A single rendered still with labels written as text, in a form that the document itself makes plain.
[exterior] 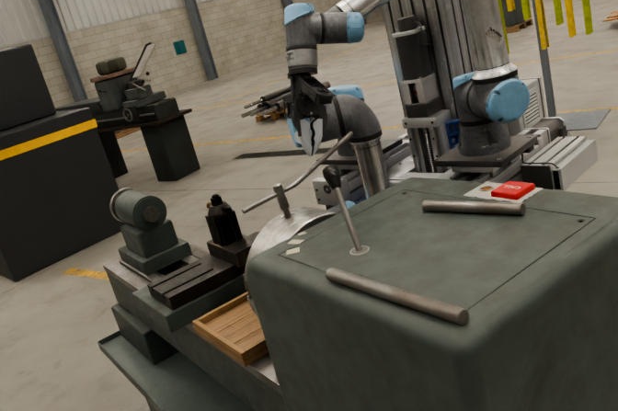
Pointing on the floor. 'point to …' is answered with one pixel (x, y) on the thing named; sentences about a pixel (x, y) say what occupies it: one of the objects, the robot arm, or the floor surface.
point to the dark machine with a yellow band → (47, 173)
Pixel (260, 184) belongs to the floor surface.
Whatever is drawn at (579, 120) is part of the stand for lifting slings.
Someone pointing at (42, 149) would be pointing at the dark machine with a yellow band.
